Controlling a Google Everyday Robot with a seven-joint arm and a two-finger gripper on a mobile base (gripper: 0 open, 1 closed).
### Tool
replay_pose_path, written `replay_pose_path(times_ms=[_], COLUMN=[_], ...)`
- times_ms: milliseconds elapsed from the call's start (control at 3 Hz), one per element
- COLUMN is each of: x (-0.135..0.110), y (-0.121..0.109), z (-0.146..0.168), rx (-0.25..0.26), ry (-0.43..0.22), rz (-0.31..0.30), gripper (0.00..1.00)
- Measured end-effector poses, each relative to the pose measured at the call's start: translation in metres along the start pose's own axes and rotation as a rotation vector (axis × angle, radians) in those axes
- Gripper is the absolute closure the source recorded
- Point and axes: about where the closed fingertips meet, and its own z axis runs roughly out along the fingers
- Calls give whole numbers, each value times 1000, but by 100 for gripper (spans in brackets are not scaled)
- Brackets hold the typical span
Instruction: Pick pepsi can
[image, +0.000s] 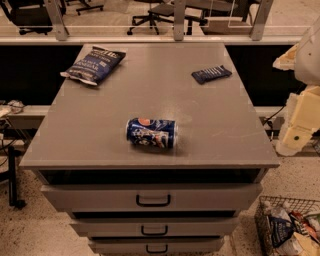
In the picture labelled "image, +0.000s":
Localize snack packets in basket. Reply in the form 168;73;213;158
263;201;320;256

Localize black cable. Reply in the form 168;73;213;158
262;83;306;141

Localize middle grey drawer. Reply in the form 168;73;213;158
71;217;239;238

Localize blue pepsi can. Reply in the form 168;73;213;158
126;118;178;149

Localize grey drawer cabinet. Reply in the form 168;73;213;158
19;42;281;256

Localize grey drawer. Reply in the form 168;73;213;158
41;183;262;212
88;237;224;255
71;217;239;238

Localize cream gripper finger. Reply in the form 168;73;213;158
276;85;320;156
272;44;298;70

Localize black office chair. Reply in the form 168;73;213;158
0;0;53;35
127;0;208;41

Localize top grey drawer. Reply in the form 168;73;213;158
41;183;262;212

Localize blue chip bag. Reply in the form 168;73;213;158
60;46;126;86

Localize black stand leg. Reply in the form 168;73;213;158
8;146;26;210

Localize bottom grey drawer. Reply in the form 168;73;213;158
88;237;224;255

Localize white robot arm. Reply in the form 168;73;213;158
273;18;320;156

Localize wire basket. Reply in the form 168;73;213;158
255;196;320;256

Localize dark blue snack bar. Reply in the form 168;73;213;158
192;65;232;85

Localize black office chair left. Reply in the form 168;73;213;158
0;0;53;35

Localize black office chair centre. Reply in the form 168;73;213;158
127;0;208;41

